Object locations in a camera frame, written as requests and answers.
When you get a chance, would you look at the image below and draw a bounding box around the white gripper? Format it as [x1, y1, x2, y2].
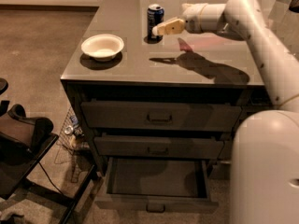
[152, 3, 226, 35]

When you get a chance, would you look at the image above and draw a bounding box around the blue pepsi can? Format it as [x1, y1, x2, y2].
[147, 4, 164, 41]

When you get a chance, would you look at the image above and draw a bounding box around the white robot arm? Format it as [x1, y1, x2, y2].
[152, 0, 299, 224]

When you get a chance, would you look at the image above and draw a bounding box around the grey drawer cabinet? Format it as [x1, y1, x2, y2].
[60, 0, 281, 215]

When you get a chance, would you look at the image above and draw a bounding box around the top left drawer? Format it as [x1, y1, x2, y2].
[80, 101, 241, 132]

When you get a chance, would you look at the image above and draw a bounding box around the middle left drawer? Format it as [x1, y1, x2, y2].
[94, 135, 224, 159]

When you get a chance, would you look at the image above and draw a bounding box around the silver can in basket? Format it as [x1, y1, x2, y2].
[64, 125, 74, 135]

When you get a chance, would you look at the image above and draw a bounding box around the open bottom left drawer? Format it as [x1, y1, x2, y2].
[96, 158, 218, 214]

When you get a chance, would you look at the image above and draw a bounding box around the white paper bowl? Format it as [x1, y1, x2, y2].
[81, 34, 124, 62]

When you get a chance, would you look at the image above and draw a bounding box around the black chair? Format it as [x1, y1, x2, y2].
[0, 101, 97, 224]

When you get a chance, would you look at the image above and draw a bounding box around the wire basket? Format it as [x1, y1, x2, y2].
[54, 108, 91, 183]

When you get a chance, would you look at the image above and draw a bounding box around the black cable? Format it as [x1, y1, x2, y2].
[36, 161, 68, 198]

